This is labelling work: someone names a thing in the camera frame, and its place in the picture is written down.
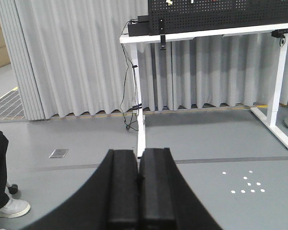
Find black clamp bracket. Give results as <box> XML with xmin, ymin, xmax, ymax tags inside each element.
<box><xmin>159</xmin><ymin>18</ymin><xmax>166</xmax><ymax>50</ymax></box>

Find black perforated pegboard panel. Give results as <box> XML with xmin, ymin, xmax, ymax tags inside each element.
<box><xmin>148</xmin><ymin>0</ymin><xmax>288</xmax><ymax>35</ymax></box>

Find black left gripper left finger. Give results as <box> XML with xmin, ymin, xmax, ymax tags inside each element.
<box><xmin>25</xmin><ymin>149</ymin><xmax>139</xmax><ymax>230</ymax></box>

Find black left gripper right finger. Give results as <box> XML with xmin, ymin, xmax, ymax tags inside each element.
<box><xmin>139</xmin><ymin>148</ymin><xmax>221</xmax><ymax>230</ymax></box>

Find black caster wheel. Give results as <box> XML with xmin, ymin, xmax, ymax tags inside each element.
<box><xmin>6</xmin><ymin>183</ymin><xmax>18</xmax><ymax>195</ymax></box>

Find black power box on desk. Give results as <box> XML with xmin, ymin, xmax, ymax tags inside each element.
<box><xmin>127</xmin><ymin>15</ymin><xmax>149</xmax><ymax>36</ymax></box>

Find black hanging cables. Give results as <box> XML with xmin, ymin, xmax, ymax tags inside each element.
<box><xmin>120</xmin><ymin>20</ymin><xmax>143</xmax><ymax>131</ymax></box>

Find metal floor plate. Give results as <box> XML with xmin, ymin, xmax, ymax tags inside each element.
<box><xmin>49</xmin><ymin>149</ymin><xmax>69</xmax><ymax>159</ymax></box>

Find white sneaker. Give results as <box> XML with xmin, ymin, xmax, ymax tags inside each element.
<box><xmin>0</xmin><ymin>198</ymin><xmax>31</xmax><ymax>219</ymax></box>

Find white standing desk frame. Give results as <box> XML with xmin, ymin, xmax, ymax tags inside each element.
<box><xmin>119</xmin><ymin>23</ymin><xmax>288</xmax><ymax>159</ymax></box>

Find black desk control box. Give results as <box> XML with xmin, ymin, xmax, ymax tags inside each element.
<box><xmin>271</xmin><ymin>29</ymin><xmax>288</xmax><ymax>47</ymax></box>

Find grey pleated curtain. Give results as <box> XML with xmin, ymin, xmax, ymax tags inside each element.
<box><xmin>0</xmin><ymin>0</ymin><xmax>280</xmax><ymax>120</ymax></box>

